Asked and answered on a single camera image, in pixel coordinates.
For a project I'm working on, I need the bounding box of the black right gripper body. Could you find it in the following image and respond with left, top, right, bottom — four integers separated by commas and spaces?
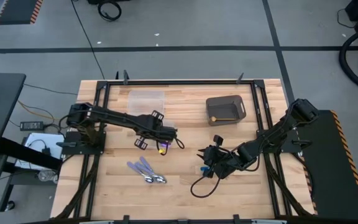
204, 134, 241, 180

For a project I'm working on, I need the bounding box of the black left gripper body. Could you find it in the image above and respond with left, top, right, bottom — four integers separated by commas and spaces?
134, 110, 178, 151

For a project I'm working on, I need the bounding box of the gold spoon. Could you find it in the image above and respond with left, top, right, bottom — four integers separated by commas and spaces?
209, 116, 239, 123

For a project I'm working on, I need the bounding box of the grey plastic bin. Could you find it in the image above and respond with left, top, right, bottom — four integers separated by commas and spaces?
206, 95, 247, 127

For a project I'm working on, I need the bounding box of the large black hazard-striped mat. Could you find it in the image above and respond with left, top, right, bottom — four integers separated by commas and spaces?
290, 109, 358, 221

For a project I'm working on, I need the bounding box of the clear plastic bottle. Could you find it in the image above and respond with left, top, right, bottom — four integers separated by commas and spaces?
37, 170, 58, 184

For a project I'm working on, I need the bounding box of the black power adapter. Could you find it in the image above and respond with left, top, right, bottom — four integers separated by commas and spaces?
19, 121, 45, 132

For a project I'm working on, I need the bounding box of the black support beam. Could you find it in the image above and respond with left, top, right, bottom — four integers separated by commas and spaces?
0, 136, 63, 171

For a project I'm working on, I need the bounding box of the small black hazard-striped mat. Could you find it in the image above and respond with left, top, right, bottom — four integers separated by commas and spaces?
0, 0, 44, 26

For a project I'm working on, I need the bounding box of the black cable yellow tag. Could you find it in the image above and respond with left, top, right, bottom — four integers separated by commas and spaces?
155, 136, 185, 156

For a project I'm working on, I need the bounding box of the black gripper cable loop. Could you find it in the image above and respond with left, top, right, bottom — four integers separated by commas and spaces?
190, 174, 223, 199

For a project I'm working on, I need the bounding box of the black aluminium table frame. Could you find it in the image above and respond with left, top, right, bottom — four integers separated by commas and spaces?
54, 70, 315, 224

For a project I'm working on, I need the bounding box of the thin black cable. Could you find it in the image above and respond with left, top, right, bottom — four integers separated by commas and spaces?
23, 82, 79, 96

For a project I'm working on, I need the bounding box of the long black floor cable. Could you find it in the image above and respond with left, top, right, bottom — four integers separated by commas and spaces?
70, 0, 106, 80

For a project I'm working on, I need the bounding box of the coiled black cable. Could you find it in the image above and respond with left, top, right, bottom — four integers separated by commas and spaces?
97, 1, 122, 22

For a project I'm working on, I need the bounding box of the thick black hose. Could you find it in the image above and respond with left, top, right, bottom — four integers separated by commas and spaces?
338, 24, 358, 97

